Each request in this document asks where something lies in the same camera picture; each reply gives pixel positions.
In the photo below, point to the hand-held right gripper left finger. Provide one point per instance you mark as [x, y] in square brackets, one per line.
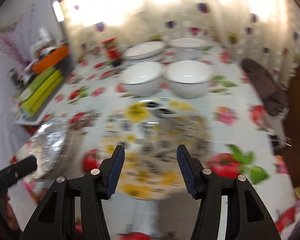
[116, 172]

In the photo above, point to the orange tray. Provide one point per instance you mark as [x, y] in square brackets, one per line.
[50, 60]

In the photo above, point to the white plate with dark rim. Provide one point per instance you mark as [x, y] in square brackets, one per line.
[146, 58]
[145, 49]

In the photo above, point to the sauce jar with red label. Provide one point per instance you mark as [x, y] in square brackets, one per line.
[111, 48]

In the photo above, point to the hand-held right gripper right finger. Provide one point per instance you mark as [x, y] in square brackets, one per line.
[186, 172]

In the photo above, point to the green flat box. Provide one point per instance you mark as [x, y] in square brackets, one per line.
[43, 96]
[43, 82]

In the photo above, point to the brown striped chair back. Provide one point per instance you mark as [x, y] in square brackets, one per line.
[267, 90]

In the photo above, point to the aluminium foil plate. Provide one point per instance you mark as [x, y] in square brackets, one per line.
[69, 146]
[48, 147]

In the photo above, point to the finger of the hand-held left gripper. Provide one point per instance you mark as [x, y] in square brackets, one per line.
[25, 166]

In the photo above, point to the pink branch decoration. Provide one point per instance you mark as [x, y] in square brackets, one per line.
[12, 42]

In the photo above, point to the yellow floral ceramic bowl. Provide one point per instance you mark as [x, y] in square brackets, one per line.
[152, 152]

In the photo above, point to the vegetable print tablecloth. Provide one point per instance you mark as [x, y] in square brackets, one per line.
[240, 135]

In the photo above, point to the white side shelf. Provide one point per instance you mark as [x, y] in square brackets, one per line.
[27, 120]

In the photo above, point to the white ribbed bowl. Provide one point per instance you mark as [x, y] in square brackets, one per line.
[188, 80]
[142, 80]

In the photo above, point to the heart print curtain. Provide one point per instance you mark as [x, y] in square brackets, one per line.
[215, 12]

